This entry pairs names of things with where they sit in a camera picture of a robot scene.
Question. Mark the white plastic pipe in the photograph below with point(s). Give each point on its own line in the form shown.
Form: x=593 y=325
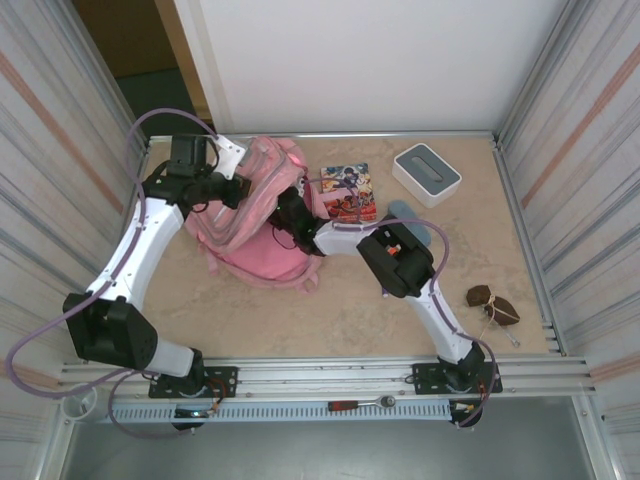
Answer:
x=85 y=402

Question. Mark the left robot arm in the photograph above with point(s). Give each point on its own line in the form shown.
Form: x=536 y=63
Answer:
x=110 y=330

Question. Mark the blue grey case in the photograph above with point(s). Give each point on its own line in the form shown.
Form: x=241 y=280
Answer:
x=402 y=209

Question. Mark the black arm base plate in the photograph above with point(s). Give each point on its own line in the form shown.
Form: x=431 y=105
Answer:
x=225 y=380
x=422 y=380

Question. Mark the thin aluminium table rail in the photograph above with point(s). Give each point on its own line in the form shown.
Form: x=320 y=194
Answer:
x=400 y=135

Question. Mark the wide aluminium mounting rail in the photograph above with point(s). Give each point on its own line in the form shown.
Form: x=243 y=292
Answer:
x=325 y=372

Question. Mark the pink backpack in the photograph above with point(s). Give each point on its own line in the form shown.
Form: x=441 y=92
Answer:
x=260 y=250

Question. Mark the aluminium side rail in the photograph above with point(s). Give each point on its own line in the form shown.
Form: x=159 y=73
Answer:
x=504 y=170
x=144 y=152

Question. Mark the small circuit board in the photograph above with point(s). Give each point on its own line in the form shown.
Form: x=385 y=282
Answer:
x=192 y=414
x=465 y=407

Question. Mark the white grey tissue box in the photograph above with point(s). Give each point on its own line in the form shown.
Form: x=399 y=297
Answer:
x=425 y=172

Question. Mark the colourful manga book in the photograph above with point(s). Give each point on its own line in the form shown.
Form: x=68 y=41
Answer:
x=357 y=200

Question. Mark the brown wooden door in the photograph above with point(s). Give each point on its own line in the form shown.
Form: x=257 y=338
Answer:
x=125 y=35

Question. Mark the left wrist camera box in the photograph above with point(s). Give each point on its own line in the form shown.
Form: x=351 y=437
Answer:
x=227 y=155

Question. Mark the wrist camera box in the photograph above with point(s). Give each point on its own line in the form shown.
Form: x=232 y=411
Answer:
x=302 y=190
x=227 y=155

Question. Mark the white door frame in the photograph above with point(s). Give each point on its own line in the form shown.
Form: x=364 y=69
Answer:
x=200 y=60

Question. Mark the dark brown leather pouch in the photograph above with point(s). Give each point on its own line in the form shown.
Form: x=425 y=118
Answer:
x=479 y=295

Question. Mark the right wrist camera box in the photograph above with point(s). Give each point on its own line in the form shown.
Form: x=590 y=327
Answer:
x=302 y=190

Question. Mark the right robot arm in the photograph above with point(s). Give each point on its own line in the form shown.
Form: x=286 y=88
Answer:
x=410 y=280

